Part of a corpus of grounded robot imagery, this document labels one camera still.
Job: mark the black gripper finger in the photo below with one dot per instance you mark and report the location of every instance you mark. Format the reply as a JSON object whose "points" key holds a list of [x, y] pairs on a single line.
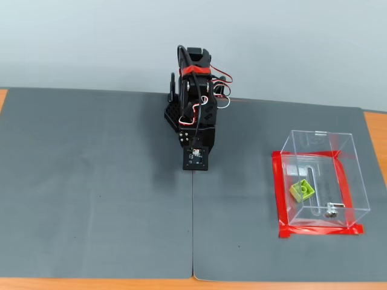
{"points": [[184, 137]]}

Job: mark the green lego block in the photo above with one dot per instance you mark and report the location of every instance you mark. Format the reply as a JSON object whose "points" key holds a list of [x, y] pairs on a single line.
{"points": [[302, 190]]}

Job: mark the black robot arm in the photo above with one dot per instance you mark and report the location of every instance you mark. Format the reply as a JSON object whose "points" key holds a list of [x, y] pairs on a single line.
{"points": [[208, 113]]}

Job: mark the red tape band on arm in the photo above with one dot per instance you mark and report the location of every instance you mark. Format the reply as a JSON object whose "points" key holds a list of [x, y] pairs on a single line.
{"points": [[195, 71]]}

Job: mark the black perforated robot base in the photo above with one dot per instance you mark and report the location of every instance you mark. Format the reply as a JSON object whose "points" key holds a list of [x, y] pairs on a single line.
{"points": [[170, 116]]}

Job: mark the transparent plastic box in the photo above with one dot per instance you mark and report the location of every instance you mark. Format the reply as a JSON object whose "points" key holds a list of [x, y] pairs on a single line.
{"points": [[326, 169]]}

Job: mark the silver box lock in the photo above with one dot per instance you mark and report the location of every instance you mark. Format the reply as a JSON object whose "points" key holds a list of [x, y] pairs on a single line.
{"points": [[331, 211]]}

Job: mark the black table clamp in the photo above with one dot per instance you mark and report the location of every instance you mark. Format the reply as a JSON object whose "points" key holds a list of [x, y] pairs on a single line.
{"points": [[173, 90]]}

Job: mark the grey mat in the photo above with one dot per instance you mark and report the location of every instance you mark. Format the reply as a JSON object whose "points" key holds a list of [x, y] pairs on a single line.
{"points": [[242, 196], [90, 181]]}

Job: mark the red floor tape strip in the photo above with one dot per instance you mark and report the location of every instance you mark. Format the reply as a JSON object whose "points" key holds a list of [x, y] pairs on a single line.
{"points": [[279, 193], [317, 232], [344, 187]]}

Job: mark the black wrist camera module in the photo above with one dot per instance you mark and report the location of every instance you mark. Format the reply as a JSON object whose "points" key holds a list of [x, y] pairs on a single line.
{"points": [[196, 158]]}

